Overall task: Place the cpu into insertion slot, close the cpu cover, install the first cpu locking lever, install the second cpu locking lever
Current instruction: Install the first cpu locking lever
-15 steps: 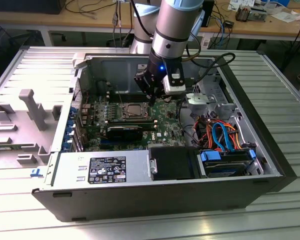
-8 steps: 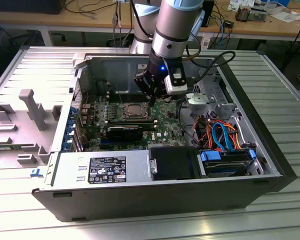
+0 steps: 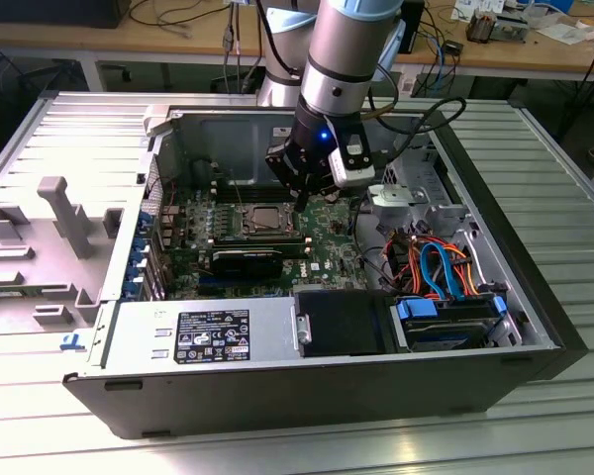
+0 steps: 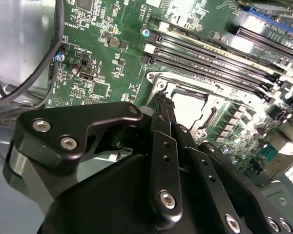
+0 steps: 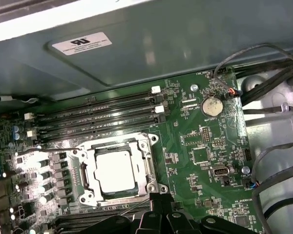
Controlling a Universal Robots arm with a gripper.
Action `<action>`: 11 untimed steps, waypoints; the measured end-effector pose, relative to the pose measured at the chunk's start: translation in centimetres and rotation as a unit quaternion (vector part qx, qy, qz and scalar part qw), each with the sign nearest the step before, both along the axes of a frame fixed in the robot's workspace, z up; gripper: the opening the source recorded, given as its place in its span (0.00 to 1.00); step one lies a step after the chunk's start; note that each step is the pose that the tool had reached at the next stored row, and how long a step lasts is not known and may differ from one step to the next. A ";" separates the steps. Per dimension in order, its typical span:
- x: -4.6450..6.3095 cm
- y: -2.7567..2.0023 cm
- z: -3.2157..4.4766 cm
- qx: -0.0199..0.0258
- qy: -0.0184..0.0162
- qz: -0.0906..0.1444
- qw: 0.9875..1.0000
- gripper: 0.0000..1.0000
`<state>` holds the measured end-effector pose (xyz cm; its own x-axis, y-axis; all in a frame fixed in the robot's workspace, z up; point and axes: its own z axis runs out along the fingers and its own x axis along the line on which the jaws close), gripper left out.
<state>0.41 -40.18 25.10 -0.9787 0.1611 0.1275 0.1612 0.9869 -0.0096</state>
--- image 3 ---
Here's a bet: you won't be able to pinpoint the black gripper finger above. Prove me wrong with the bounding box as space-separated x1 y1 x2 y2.
264 143 308 213
301 169 340 213

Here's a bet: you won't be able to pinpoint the metal locking lever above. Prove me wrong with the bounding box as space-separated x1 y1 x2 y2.
230 168 245 207

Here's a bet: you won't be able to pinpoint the metal socket cover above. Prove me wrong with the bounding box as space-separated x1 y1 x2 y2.
242 201 299 237

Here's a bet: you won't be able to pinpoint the green motherboard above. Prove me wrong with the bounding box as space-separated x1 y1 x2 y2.
157 180 380 301

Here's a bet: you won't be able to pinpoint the black graphics card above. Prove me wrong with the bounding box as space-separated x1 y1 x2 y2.
208 246 284 281

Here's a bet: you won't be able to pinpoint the grey case latch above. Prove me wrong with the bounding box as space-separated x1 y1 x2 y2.
141 103 173 139

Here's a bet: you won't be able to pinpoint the tall black box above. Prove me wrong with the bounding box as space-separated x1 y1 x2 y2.
404 0 426 55

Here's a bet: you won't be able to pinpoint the blue expansion card retainer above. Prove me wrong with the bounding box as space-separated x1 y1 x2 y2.
122 211 154 302

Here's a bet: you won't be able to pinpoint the hard disk in blue carrier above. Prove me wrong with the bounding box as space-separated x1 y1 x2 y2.
389 295 507 353

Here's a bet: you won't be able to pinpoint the wooden desk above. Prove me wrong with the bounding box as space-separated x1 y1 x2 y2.
0 2 594 95

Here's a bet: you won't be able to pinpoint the brown metal heatsink block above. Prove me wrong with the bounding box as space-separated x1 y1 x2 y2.
464 10 495 45

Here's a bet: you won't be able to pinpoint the white printed papers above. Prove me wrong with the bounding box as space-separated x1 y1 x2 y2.
449 0 507 22

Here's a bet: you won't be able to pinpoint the black PC case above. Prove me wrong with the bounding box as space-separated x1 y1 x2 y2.
61 101 589 441

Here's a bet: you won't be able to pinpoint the silver power supply unit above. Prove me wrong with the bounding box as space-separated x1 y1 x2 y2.
91 295 302 372

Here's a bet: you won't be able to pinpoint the grey electronic device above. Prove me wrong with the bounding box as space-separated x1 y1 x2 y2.
489 12 532 45

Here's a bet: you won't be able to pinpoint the grey parts rack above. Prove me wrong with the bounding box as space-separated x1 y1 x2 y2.
0 175 126 338

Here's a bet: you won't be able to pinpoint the black monitor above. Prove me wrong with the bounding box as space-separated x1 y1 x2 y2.
0 0 131 30

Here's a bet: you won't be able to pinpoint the white paper sheets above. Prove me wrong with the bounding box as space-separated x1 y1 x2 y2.
535 19 594 47

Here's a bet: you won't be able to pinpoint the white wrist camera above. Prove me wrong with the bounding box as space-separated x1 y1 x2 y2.
327 132 378 189

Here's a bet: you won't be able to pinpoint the silver metal bracket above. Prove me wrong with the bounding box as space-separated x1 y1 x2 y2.
367 182 428 219

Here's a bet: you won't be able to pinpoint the black camera cable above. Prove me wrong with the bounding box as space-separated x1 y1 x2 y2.
364 95 470 162

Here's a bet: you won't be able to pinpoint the blue flat wire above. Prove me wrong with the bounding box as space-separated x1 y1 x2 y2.
420 240 469 302

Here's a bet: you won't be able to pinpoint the orange wire bundle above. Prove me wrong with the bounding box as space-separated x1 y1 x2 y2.
388 236 479 298

